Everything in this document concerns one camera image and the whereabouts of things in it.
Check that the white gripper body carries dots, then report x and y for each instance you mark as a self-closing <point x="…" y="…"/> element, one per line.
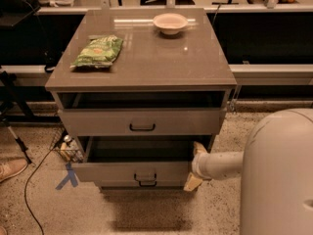
<point x="198" y="164"/>

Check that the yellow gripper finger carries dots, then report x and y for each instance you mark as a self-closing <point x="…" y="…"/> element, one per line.
<point x="192" y="183"/>
<point x="199" y="148"/>

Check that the grey drawer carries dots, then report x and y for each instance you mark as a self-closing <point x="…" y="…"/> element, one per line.
<point x="139" y="158"/>
<point x="142" y="122"/>
<point x="140" y="184"/>

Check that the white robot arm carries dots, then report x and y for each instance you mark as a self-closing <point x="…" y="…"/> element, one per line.
<point x="276" y="172"/>

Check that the grey drawer cabinet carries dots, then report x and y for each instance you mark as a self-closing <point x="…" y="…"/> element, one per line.
<point x="152" y="71"/>

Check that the blue tape cross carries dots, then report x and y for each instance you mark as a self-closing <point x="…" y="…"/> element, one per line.
<point x="70" y="177"/>

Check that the white bowl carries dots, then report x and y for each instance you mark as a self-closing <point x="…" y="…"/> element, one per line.
<point x="170" y="23"/>

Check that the green chip bag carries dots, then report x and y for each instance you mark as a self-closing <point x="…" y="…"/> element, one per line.
<point x="100" y="52"/>

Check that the tan shoe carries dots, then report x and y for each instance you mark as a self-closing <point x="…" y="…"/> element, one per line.
<point x="12" y="168"/>

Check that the wire basket with bottles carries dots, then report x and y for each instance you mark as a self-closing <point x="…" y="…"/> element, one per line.
<point x="64" y="145"/>

